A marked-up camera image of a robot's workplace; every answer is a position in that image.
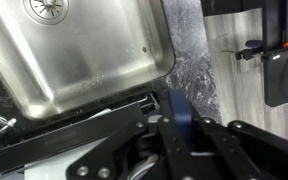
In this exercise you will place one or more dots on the black equipment table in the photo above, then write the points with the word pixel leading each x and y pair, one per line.
pixel 272 47

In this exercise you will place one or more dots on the black dish drying rack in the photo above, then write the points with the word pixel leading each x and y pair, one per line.
pixel 85 130

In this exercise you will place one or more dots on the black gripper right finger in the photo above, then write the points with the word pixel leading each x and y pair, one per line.
pixel 249 152

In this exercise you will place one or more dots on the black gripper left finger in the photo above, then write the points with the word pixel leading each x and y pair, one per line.
pixel 127 154

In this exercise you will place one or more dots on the stainless steel sink basin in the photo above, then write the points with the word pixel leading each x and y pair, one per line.
pixel 59 55

